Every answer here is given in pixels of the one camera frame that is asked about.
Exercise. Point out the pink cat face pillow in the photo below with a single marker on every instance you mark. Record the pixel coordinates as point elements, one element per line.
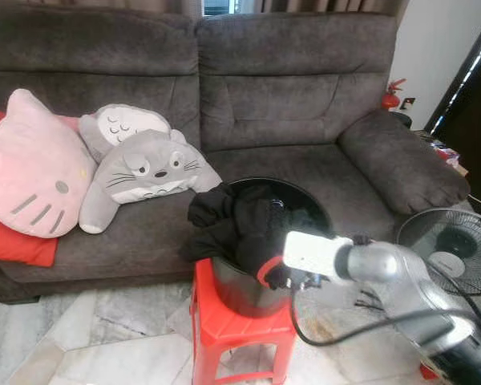
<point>32,168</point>

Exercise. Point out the black round bucket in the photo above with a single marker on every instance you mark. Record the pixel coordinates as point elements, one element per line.
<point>240,289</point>

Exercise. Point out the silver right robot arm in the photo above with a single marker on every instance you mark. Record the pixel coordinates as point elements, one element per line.
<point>401,277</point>

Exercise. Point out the black clothes pile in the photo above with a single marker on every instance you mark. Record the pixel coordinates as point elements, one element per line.
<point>232,224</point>

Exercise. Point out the cluttered side table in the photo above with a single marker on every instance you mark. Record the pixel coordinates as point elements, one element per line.
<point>442,152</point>

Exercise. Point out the grey sleeping Totoro plush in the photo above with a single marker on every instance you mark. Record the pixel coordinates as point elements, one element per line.
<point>124,124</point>

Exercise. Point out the dark glass door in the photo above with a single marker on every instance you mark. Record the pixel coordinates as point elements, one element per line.
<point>477,128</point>

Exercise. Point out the red plastic stool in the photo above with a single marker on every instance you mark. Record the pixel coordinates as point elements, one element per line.
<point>240,333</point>

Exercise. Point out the grey wide-eyed Totoro plush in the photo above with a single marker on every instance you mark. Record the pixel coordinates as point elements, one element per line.
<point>152,172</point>

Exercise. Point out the small red plastic object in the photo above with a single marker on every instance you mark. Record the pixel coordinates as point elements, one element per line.
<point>429,371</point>

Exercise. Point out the red fire extinguisher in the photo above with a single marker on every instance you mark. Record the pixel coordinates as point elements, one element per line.
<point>390,100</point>

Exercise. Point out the black floor fan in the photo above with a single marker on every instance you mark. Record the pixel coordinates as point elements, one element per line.
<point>453,241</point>

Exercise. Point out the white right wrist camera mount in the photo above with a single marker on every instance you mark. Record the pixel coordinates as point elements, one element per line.
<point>313,253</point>

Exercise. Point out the dark grey fabric sofa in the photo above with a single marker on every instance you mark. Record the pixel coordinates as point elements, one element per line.
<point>289,96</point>

